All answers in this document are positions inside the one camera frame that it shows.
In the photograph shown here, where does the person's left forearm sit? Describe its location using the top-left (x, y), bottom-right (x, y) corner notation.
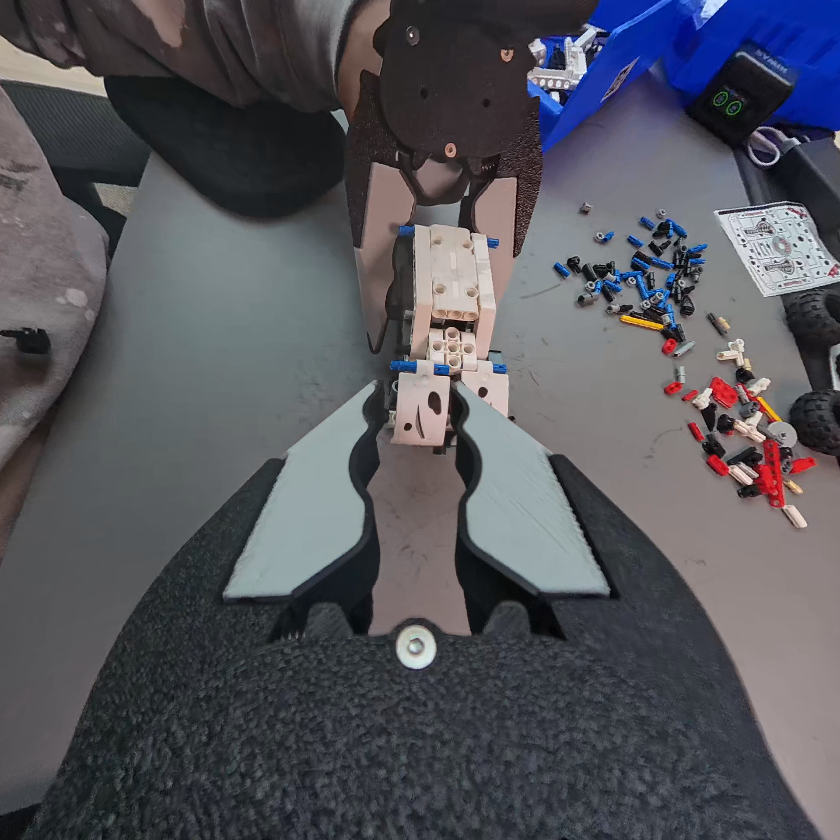
top-left (0, 0), bottom-right (393, 114)

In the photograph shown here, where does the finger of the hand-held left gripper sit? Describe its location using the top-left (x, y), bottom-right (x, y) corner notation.
top-left (467, 176), bottom-right (525, 298)
top-left (353, 161), bottom-right (422, 357)

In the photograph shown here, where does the white curved panel brick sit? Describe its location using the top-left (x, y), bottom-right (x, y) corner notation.
top-left (390, 357), bottom-right (455, 448)

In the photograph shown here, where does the white grey brick assembly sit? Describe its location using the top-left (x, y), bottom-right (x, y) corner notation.
top-left (527, 25), bottom-right (610, 93)

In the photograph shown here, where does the flat black box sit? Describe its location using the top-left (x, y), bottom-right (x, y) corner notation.
top-left (734, 140), bottom-right (840, 219)

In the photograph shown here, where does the black rubber tyre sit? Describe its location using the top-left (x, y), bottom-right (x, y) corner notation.
top-left (784, 287), bottom-right (840, 349)
top-left (788, 388), bottom-right (840, 456)

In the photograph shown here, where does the black clip microphone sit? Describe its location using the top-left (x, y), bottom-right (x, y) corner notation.
top-left (0, 326), bottom-right (53, 367)

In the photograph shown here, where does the white toy truck model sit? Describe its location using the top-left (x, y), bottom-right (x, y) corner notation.
top-left (386, 222), bottom-right (515, 459)

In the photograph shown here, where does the white cable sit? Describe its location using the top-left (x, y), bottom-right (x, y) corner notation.
top-left (747, 126), bottom-right (803, 167)

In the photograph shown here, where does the black padded cushion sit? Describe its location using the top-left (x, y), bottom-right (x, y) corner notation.
top-left (104, 74), bottom-right (347, 219)

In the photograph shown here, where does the large blue storage bin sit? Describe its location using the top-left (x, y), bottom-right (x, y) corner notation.
top-left (525, 0), bottom-right (840, 156)

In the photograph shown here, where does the pile of red white bricks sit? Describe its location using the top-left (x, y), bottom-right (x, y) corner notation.
top-left (661, 338), bottom-right (819, 531)

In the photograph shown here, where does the white sticker sheet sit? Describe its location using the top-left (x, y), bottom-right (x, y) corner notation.
top-left (713, 199), bottom-right (840, 299)

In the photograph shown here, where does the grey desk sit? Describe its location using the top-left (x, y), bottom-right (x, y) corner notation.
top-left (0, 72), bottom-right (840, 834)

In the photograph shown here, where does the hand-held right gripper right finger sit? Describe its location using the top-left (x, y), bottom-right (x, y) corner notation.
top-left (451, 382), bottom-right (613, 601)

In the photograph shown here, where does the black power bank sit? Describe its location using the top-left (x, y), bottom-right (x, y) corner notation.
top-left (684, 48), bottom-right (799, 147)

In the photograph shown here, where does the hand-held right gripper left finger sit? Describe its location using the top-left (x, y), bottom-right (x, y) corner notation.
top-left (222, 379), bottom-right (387, 605)

